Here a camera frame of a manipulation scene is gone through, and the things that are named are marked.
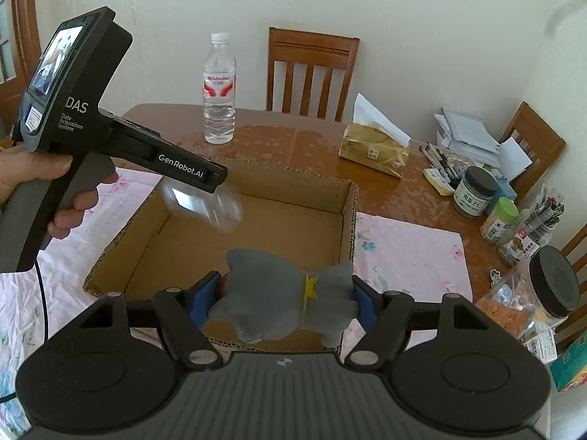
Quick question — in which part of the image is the stack of white papers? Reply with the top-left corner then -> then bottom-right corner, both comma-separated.
434,109 -> 532,182

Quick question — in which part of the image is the pink floral tablecloth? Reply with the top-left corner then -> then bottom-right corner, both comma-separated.
0,166 -> 475,438

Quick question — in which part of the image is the small jar green lid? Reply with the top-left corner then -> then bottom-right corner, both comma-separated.
481,197 -> 519,242

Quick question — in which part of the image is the clear plastic water bottle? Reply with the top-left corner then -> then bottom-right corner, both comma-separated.
202,33 -> 237,145

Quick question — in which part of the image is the small white box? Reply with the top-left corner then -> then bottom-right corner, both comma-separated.
524,329 -> 558,364

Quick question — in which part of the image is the bundle of pens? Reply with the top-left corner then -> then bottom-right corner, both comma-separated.
419,143 -> 471,188

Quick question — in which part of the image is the open cardboard box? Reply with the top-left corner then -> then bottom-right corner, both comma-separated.
84,160 -> 358,352

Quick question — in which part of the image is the wooden chair right side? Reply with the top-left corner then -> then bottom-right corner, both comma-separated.
555,227 -> 586,353

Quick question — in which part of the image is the grey elephant toy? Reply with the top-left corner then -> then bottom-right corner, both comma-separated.
208,248 -> 359,349

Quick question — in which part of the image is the clear plastic jar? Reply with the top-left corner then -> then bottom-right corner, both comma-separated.
159,178 -> 243,232

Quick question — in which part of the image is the wooden chair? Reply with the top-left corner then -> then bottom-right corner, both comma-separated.
555,227 -> 586,353
266,27 -> 360,122
499,101 -> 566,203

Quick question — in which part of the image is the wooden chair far right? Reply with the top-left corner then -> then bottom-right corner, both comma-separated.
499,101 -> 566,203

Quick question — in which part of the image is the yellow sticky note pad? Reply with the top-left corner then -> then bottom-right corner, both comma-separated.
423,168 -> 455,197

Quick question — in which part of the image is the person's left hand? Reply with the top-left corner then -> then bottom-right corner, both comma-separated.
0,144 -> 98,239

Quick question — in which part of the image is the gold tissue pack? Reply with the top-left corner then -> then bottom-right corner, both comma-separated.
338,93 -> 411,179

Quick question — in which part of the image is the large jar black lid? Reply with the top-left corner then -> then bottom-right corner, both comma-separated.
475,245 -> 573,343

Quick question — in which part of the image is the wooden door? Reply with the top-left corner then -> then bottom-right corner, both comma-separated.
1,0 -> 41,139

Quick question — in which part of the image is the glass jar black lid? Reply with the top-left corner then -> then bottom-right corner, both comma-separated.
453,166 -> 499,217

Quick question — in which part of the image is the wooden chair far side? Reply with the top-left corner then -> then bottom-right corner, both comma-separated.
266,27 -> 360,122

